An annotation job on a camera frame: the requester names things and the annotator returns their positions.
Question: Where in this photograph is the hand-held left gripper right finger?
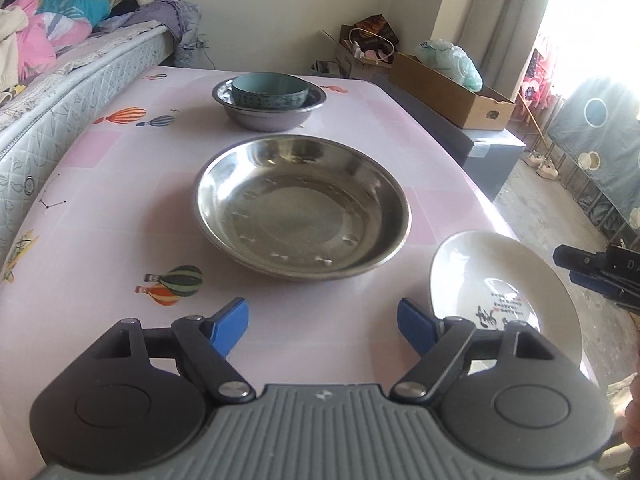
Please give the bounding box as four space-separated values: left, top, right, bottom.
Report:
390 298 556 405

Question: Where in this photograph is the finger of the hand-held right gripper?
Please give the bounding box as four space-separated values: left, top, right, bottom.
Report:
553 243 609 274
569 270 617 297

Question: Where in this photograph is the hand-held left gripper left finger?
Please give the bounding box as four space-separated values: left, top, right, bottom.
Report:
90 298 254 405

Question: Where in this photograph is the white ceramic plate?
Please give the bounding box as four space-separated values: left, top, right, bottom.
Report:
430 230 584 368

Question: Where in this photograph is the shallow stainless steel plate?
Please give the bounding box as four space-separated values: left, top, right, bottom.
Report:
194 135 412 282

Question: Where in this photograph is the deep stainless steel bowl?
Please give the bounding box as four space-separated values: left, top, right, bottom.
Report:
212 77 327 133

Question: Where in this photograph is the teal ceramic bowl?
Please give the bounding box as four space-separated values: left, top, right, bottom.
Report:
231 73 309 111

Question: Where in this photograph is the blue-grey printed cloth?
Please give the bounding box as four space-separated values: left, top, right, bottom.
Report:
545 77 640 252

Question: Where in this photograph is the dark grey large carton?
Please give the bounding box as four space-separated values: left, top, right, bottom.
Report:
370 75 527 202

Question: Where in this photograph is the wooden stick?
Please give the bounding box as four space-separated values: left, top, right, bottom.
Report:
515 92 549 142

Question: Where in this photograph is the red pink garment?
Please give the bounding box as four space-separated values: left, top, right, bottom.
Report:
525 35 564 107

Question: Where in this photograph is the brown cardboard box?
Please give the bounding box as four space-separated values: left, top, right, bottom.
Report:
390 52 517 131

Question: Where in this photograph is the pale green plastic bag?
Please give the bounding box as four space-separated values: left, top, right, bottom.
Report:
414 38 484 93

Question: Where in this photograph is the beige window curtain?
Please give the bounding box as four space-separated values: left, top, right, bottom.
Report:
432 0 557 102

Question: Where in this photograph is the white quilted mattress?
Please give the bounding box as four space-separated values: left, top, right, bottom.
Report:
0 20 176 261

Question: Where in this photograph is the white cardboard box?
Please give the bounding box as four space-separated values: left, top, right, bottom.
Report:
322 30 397 82

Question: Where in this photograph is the dark printed box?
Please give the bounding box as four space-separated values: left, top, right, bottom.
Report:
355 14 402 44

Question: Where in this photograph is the lavender grey blanket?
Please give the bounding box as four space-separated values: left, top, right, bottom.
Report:
95 0 202 55

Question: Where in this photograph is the black garment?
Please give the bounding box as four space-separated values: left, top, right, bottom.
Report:
107 0 142 19

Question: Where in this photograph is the pile of clothes and bedding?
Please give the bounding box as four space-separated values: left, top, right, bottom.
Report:
2 0 60 81

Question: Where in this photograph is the teal printed cloth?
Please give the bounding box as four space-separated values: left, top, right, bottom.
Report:
37 0 112 29

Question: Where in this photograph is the cream garment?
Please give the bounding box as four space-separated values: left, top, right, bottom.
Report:
0 7 29 92

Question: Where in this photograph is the white looped cord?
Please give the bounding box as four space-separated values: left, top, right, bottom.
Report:
349 27 397 59

